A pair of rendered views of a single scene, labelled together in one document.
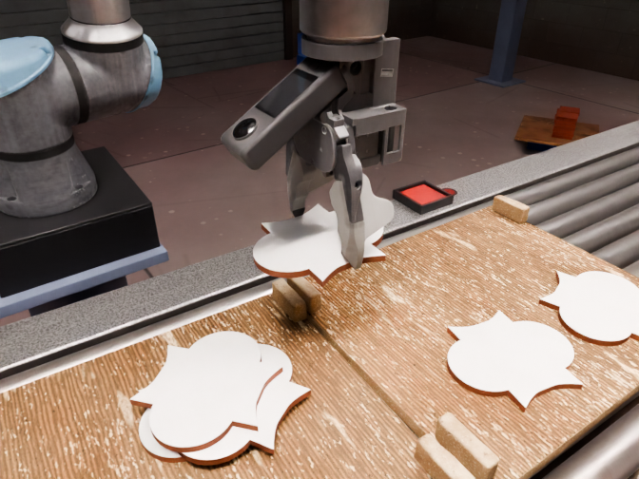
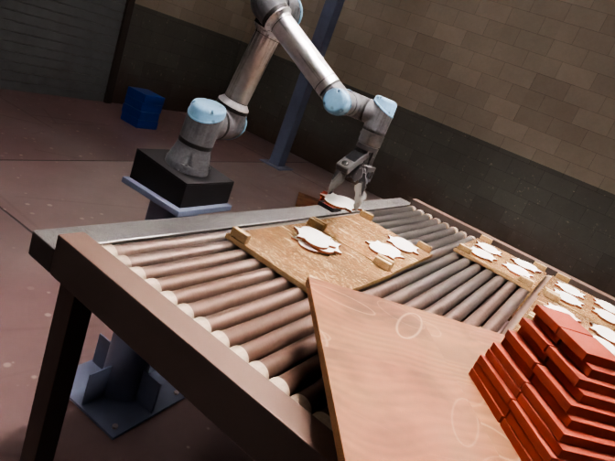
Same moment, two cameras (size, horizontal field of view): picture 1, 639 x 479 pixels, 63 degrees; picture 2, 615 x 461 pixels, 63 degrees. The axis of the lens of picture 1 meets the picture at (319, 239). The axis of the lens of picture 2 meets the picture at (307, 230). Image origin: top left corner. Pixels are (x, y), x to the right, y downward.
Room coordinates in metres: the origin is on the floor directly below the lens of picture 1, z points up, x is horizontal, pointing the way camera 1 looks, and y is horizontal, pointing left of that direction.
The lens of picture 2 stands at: (-0.89, 0.85, 1.45)
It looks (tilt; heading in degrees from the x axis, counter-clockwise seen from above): 18 degrees down; 330
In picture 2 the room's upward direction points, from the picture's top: 22 degrees clockwise
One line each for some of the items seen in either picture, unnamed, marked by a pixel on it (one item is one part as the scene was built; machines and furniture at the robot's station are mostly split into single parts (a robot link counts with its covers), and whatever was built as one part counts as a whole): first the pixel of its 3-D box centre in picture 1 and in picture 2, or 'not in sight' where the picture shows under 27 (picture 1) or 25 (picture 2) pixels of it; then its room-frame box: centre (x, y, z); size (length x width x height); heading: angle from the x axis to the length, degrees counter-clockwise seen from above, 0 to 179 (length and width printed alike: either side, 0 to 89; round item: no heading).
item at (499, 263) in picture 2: not in sight; (502, 259); (0.57, -0.97, 0.94); 0.41 x 0.35 x 0.04; 123
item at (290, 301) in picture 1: (288, 299); (316, 224); (0.49, 0.04, 0.95); 0.06 x 0.02 x 0.03; 32
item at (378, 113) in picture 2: not in sight; (379, 114); (0.48, -0.02, 1.36); 0.09 x 0.08 x 0.11; 45
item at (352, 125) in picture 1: (346, 104); (361, 162); (0.48, -0.03, 1.20); 0.09 x 0.08 x 0.12; 122
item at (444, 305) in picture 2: not in sight; (452, 299); (0.20, -0.38, 0.90); 1.95 x 0.05 x 0.05; 123
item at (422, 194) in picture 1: (422, 197); not in sight; (0.82, -0.18, 0.92); 0.06 x 0.06 x 0.01; 33
